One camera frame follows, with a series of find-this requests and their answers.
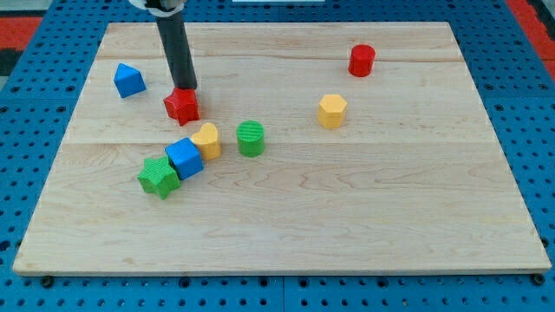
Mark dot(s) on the green star block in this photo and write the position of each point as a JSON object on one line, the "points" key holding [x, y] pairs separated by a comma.
{"points": [[158, 177]]}

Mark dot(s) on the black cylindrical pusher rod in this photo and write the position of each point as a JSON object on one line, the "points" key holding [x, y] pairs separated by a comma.
{"points": [[178, 54]]}

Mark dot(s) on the red cylinder block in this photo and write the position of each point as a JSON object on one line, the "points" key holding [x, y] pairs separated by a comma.
{"points": [[361, 60]]}

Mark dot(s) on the green cylinder block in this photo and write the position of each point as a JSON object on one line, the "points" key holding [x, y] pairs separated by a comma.
{"points": [[250, 137]]}

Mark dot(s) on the blue cube block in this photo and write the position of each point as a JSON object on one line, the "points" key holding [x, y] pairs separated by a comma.
{"points": [[185, 158]]}

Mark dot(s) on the light wooden board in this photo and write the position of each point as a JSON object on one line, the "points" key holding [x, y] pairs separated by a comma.
{"points": [[414, 182]]}

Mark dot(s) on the red star block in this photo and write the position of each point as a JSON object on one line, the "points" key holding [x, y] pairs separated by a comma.
{"points": [[182, 105]]}

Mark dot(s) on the yellow heart block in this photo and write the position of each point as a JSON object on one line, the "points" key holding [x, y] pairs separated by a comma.
{"points": [[207, 141]]}

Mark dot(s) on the yellow hexagon block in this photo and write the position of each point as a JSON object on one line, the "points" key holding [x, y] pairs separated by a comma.
{"points": [[331, 111]]}

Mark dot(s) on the blue triangle block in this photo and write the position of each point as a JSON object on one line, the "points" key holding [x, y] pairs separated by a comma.
{"points": [[128, 80]]}

